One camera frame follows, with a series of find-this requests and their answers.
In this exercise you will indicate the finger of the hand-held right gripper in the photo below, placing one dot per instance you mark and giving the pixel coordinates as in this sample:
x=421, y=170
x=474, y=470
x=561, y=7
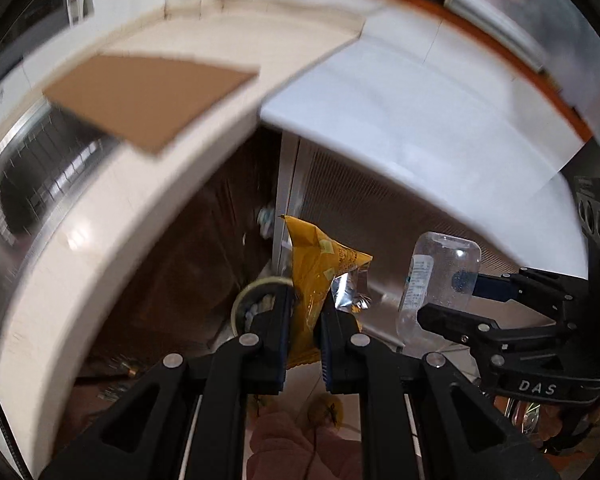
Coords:
x=490, y=285
x=455, y=322

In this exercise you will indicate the round dark trash bin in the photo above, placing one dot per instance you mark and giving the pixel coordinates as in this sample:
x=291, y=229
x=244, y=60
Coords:
x=252, y=300

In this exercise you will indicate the person's pink pants leg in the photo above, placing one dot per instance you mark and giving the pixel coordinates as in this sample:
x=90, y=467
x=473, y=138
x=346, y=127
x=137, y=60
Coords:
x=290, y=445

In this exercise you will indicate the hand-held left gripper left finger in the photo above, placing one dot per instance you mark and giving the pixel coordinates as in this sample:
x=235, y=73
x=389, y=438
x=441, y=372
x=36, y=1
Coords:
x=279, y=355

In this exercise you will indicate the crumpled white plastic bag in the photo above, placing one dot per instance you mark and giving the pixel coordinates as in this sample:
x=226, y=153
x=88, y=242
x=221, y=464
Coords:
x=265, y=217

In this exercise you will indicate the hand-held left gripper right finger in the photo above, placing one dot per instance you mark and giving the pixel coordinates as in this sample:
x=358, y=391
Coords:
x=330, y=355

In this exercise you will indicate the orange wooden window frame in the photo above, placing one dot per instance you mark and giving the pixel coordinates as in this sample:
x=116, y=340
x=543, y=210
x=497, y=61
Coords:
x=530, y=67

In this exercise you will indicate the yellow slipper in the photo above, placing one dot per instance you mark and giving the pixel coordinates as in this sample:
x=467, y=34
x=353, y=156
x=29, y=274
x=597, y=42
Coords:
x=325, y=410
x=256, y=405

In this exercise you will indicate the brown wooden cabinet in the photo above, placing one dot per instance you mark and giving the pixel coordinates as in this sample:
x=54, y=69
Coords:
x=190, y=260

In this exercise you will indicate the stainless steel sink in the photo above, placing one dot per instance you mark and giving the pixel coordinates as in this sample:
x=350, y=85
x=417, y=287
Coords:
x=0, y=195

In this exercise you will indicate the clear plastic bottle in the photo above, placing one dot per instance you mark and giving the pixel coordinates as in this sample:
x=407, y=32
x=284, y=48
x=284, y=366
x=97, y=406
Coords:
x=430, y=270

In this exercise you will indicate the translucent plastic sheet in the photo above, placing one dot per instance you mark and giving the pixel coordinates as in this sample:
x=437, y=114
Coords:
x=580, y=85

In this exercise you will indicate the yellow snack packet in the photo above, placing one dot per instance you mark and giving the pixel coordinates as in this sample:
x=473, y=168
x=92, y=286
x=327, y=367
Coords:
x=312, y=270

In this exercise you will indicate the brown cardboard sheet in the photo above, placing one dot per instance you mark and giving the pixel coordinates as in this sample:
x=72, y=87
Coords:
x=145, y=95

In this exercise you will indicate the white cabinet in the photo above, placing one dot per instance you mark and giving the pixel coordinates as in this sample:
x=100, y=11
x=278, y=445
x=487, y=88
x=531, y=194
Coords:
x=355, y=195

